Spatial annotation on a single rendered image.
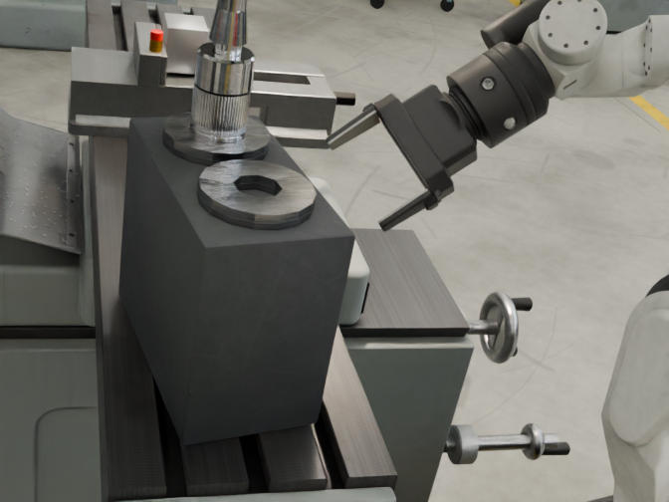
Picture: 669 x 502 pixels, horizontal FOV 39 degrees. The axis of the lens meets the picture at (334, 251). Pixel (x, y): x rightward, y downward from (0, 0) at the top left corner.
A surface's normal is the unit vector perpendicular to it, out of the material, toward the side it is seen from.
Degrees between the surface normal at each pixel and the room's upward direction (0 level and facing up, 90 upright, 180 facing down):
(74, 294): 90
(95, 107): 90
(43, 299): 90
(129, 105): 90
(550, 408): 0
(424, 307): 0
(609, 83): 51
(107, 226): 0
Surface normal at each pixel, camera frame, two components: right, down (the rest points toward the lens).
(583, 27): -0.18, -0.22
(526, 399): 0.17, -0.85
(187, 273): -0.90, 0.07
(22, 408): 0.23, 0.53
